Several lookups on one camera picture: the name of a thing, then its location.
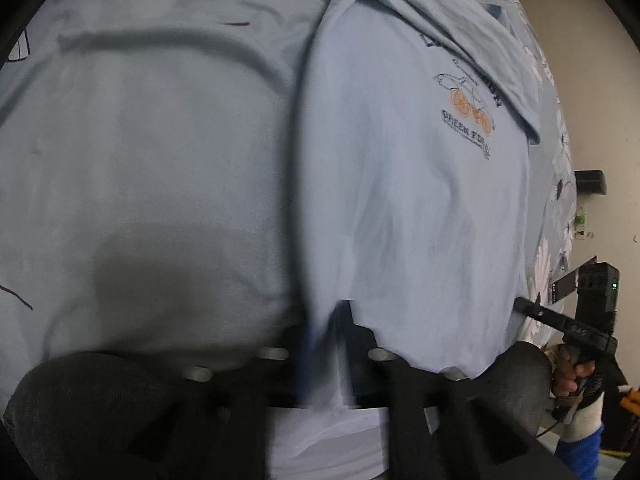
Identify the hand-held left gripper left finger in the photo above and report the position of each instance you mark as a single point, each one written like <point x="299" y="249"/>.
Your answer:
<point x="280" y="375"/>

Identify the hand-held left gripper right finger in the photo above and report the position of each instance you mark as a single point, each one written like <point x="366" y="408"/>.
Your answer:
<point x="367" y="365"/>

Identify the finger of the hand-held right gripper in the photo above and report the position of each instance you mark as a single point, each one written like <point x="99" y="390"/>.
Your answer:
<point x="545" y="312"/>

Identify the light blue printed t-shirt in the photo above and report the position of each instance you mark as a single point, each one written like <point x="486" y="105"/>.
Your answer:
<point x="400" y="200"/>

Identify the person's right forearm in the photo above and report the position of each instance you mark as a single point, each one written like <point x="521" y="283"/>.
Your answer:
<point x="585" y="440"/>

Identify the person's right hand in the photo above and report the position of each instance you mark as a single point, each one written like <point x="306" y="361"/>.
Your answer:
<point x="565" y="375"/>

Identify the yellow object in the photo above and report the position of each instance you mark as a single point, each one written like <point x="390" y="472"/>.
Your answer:
<point x="629" y="396"/>

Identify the black box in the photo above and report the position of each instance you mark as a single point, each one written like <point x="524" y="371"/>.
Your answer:
<point x="591" y="182"/>

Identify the blue floral bed sheet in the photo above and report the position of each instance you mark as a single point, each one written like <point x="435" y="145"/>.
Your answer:
<point x="150" y="160"/>

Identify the white wall socket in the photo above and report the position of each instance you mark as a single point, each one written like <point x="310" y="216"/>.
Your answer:
<point x="581" y="225"/>

